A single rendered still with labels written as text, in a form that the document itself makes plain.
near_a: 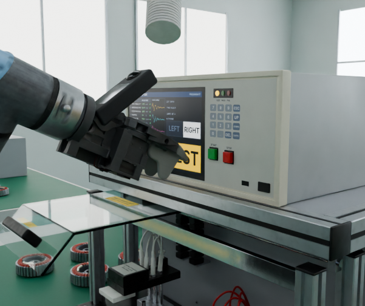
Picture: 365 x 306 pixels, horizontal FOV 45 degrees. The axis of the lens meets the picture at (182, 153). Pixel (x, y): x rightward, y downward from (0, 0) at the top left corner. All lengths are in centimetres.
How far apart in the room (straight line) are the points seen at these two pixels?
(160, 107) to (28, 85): 39
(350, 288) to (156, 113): 48
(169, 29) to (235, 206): 140
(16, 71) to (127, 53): 565
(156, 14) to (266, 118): 137
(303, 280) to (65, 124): 38
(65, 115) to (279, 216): 33
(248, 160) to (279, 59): 766
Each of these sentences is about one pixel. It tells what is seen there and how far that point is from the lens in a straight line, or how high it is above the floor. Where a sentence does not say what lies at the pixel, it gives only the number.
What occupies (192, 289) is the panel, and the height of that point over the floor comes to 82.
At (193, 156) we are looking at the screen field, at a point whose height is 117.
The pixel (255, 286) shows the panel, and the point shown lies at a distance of 93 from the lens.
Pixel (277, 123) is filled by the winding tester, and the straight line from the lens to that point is 66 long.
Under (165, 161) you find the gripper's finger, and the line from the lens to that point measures 67.
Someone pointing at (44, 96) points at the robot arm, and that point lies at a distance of 56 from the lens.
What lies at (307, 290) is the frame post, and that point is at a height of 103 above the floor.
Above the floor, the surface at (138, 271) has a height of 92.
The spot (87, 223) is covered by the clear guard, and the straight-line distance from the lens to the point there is 78.
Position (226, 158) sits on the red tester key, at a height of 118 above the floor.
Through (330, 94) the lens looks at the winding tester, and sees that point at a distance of 77.
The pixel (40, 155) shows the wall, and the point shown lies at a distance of 564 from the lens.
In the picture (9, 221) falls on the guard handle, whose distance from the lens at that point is 85.
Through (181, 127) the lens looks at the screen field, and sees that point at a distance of 83.
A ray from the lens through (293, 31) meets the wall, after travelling 864.
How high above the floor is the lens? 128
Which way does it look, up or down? 7 degrees down
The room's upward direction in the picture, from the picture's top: straight up
